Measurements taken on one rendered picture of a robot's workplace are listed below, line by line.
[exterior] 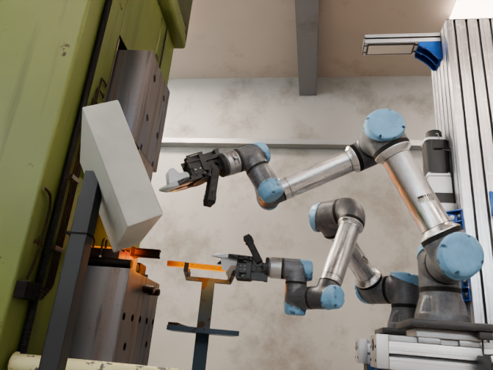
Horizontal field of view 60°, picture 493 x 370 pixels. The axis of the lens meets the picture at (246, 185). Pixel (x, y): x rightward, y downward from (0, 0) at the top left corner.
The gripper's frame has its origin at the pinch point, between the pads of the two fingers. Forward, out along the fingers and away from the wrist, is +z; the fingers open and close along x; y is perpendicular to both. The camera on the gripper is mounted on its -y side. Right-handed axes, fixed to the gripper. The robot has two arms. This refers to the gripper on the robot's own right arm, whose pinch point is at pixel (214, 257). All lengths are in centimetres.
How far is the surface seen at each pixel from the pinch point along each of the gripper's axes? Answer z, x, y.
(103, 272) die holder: 33.5, -15.9, 10.5
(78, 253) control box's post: 22, -60, 12
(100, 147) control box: 15, -74, -8
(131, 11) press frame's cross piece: 45, -13, -99
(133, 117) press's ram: 33, -17, -47
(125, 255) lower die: 30.7, -5.9, 2.7
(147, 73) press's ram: 31, -17, -66
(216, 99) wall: 64, 292, -245
